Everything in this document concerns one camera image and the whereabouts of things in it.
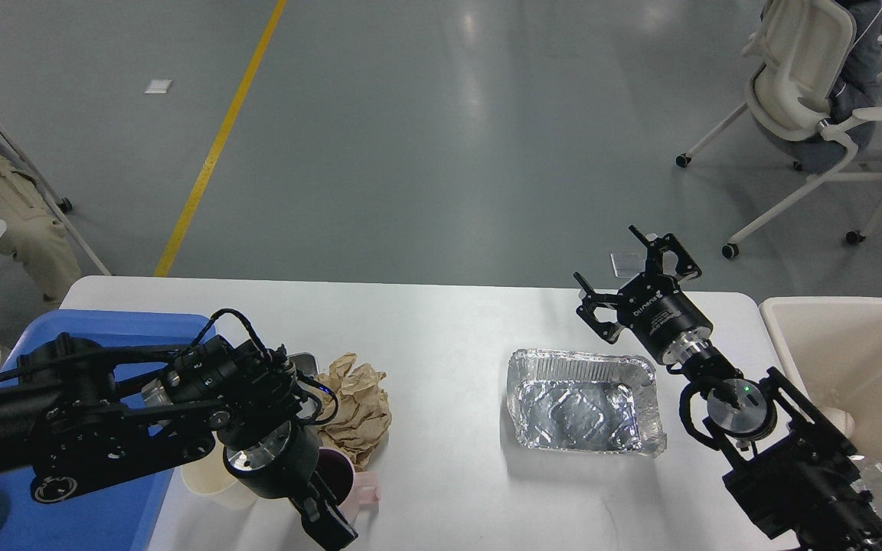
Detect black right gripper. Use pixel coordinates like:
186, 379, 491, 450
573, 225, 714, 365

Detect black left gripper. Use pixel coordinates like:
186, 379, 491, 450
224, 422, 358, 550

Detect pink mug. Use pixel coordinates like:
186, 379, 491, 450
316, 447, 381, 524

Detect brown paper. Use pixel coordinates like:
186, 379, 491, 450
316, 353, 393, 471

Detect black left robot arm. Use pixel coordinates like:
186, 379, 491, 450
0, 309, 358, 550

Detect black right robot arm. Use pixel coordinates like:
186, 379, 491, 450
573, 227, 882, 550

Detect white paper cup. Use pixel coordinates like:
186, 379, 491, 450
179, 443, 258, 510

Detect aluminium foil container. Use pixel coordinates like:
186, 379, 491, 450
505, 348, 666, 458

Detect small stainless steel tray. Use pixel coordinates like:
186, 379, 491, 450
288, 353, 319, 379

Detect blue plastic tray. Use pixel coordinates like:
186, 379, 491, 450
0, 309, 207, 550

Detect beige plastic bin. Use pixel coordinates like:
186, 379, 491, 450
759, 297, 882, 536

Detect seated person in jeans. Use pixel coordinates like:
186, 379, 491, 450
793, 1, 882, 174

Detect white office chair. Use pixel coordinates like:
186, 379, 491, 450
675, 1, 882, 259

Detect person in black shirt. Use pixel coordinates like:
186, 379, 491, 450
0, 153, 83, 308

